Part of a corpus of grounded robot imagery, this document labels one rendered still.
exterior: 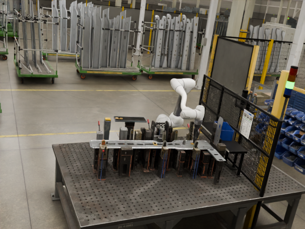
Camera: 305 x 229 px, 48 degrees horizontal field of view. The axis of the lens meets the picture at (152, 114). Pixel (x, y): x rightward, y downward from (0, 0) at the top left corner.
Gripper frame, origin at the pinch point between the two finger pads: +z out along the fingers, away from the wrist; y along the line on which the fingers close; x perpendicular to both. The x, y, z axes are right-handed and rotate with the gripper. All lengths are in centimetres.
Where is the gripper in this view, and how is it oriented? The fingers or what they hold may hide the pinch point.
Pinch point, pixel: (194, 140)
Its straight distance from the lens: 389.8
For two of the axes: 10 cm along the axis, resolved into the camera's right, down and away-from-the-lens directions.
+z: -1.2, 9.4, 3.2
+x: 9.6, 0.3, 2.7
